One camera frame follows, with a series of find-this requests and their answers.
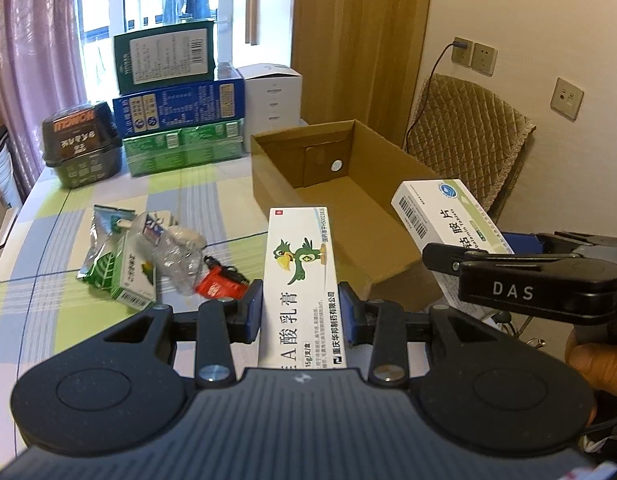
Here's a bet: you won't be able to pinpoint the green white medicine box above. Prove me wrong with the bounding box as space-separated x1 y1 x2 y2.
110 234 156 310

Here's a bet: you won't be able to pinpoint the silver tea foil pouch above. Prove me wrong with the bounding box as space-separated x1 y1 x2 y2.
77 205 136 281

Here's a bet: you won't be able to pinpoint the clear blue label case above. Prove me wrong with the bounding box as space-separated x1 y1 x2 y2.
130 210 177 247

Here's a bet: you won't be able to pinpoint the black audio cable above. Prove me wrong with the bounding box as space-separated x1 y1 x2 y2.
202 253 250 286

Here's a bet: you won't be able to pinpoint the clear plastic box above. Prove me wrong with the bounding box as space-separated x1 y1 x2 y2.
152 226 208 296

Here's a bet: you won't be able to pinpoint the wall power socket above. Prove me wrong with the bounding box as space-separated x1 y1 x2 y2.
451 37 473 67

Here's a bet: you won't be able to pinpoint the white parrot ointment box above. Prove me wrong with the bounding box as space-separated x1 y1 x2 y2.
258 207 347 370

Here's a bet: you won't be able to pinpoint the brown curtain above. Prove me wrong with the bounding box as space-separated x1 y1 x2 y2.
291 0 430 144

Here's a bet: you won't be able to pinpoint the wall data socket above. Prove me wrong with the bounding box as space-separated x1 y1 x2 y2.
550 77 585 122

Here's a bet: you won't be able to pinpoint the black wall cable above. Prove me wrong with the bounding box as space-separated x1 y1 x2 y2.
401 41 469 150

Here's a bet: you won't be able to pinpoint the dark green top box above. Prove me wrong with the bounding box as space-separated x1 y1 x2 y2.
113 21 215 96

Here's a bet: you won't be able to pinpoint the white cardboard box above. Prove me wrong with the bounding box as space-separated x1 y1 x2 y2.
238 63 303 153

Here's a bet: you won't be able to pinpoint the green leaf packet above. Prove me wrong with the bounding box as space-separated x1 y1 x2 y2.
77 249 115 290

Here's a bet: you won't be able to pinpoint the red snack packet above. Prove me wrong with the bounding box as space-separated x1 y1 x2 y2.
196 266 250 300

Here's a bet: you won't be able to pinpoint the person's right hand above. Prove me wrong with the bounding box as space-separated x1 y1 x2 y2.
563 327 617 424

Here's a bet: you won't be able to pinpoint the large white medicine box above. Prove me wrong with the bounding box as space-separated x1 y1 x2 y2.
392 179 513 321

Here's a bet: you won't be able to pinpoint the pink curtain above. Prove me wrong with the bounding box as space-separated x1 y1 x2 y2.
0 0 86 195

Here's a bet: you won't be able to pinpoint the checked tablecloth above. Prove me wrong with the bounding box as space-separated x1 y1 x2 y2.
0 156 268 469

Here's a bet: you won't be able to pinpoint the quilted beige chair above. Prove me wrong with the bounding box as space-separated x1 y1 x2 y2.
405 74 536 221

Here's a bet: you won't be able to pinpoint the blue carton box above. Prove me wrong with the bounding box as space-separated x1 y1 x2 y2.
112 63 246 138

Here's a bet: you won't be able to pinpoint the green shrink-wrapped pack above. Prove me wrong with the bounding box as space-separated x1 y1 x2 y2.
123 119 243 177

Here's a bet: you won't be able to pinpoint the brown cardboard box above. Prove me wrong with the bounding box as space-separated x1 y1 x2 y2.
251 120 443 312

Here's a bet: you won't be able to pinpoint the black noodle bowl pack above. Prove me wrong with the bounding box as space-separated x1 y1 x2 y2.
42 102 122 188

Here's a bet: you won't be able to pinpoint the grey white paper bag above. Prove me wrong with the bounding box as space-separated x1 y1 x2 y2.
0 126 22 209

